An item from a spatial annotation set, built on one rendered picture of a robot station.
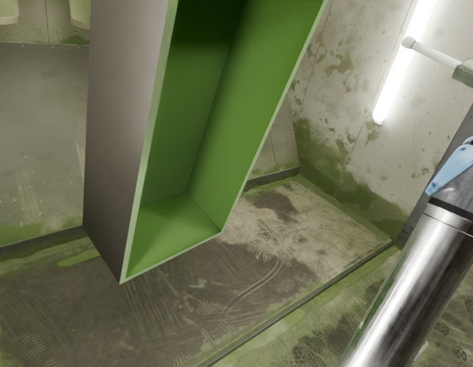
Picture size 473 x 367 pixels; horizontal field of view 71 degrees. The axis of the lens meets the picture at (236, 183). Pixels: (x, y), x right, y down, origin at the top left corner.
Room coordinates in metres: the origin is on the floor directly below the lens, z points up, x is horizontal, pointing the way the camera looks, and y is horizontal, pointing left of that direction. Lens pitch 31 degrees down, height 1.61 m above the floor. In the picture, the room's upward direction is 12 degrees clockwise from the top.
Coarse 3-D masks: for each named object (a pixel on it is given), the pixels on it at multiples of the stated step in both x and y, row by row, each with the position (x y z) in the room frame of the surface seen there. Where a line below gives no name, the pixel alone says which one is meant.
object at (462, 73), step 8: (408, 40) 1.09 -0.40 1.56; (408, 48) 1.09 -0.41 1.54; (416, 48) 1.07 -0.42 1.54; (424, 48) 1.05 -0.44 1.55; (432, 56) 1.03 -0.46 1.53; (440, 56) 1.02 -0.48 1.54; (448, 56) 1.01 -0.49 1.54; (448, 64) 0.99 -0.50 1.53; (456, 64) 0.98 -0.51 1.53; (464, 64) 0.96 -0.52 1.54; (472, 64) 0.95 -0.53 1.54; (456, 72) 0.96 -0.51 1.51; (464, 72) 0.94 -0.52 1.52; (472, 72) 0.93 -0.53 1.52; (464, 80) 0.95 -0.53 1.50; (472, 80) 0.93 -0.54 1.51; (472, 88) 0.94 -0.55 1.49
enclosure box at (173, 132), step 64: (128, 0) 0.89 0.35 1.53; (192, 0) 1.29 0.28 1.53; (256, 0) 1.43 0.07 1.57; (320, 0) 1.26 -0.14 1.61; (128, 64) 0.89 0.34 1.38; (192, 64) 1.37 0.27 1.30; (256, 64) 1.40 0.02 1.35; (128, 128) 0.89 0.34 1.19; (192, 128) 1.49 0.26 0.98; (256, 128) 1.35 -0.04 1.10; (128, 192) 0.89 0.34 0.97; (192, 192) 1.58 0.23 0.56; (128, 256) 0.93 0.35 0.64
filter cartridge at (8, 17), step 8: (0, 0) 1.59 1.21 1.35; (8, 0) 1.62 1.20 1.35; (16, 0) 1.69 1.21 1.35; (0, 8) 1.58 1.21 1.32; (8, 8) 1.62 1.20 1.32; (16, 8) 1.68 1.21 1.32; (0, 16) 1.57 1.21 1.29; (8, 16) 1.61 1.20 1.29; (16, 16) 1.66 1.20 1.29; (0, 24) 1.56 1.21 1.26
